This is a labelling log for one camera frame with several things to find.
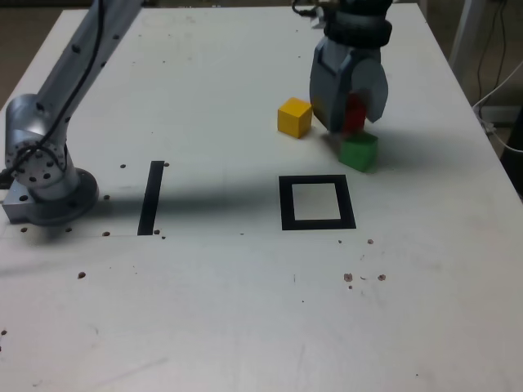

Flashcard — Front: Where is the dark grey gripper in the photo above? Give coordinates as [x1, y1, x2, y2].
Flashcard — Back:
[309, 38, 390, 133]

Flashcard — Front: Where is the red cube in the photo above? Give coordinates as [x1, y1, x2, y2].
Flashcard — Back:
[342, 92, 367, 136]

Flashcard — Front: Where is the yellow cube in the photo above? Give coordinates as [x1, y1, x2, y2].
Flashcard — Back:
[277, 96, 314, 140]

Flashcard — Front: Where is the green cube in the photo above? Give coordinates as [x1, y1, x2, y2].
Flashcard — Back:
[337, 131, 379, 174]

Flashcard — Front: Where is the black tape square outline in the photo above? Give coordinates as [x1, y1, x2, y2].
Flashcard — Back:
[278, 174, 357, 232]

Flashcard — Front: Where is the black tape strip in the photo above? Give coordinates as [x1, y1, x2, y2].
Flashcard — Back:
[136, 160, 166, 237]

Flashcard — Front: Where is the silver gripper camera box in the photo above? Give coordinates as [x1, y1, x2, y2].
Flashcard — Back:
[308, 6, 330, 30]

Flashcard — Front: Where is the white metal frame leg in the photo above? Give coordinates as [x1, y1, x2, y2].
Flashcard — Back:
[448, 0, 485, 78]

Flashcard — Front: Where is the white cable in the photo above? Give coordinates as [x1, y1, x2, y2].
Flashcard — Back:
[472, 60, 523, 153]

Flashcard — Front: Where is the black hanging cable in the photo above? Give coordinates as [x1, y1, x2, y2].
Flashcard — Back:
[475, 0, 508, 108]

